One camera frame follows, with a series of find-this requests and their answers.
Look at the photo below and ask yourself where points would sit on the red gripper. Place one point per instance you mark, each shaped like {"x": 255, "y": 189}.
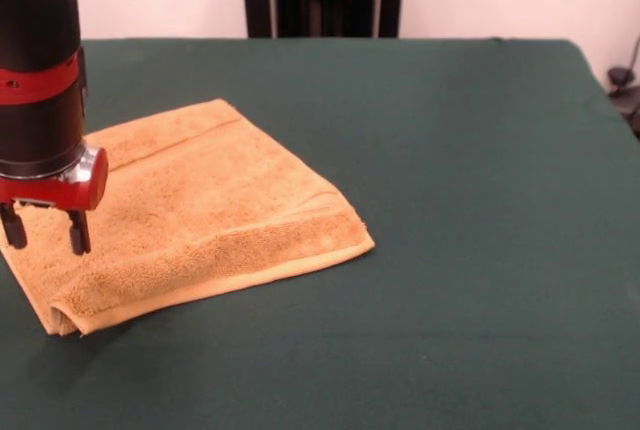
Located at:
{"x": 75, "y": 192}

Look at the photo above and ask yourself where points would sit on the tan terry towel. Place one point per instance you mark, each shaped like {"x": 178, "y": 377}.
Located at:
{"x": 200, "y": 210}

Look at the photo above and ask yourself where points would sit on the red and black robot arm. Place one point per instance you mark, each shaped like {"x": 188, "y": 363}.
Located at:
{"x": 40, "y": 50}

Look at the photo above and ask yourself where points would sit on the dark green table cloth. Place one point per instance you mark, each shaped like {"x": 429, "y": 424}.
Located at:
{"x": 450, "y": 200}

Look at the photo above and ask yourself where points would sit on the grey tripod base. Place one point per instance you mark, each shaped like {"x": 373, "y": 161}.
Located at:
{"x": 620, "y": 75}

